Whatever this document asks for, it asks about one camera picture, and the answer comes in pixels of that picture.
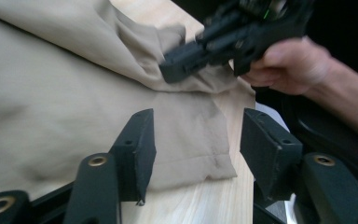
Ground black chair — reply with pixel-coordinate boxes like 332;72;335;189
254;87;358;194

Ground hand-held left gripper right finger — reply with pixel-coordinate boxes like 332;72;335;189
240;107;304;203

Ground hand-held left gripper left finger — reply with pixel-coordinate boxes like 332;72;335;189
109;107;158;207

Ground beige pants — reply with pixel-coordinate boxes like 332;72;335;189
0;0;256;200

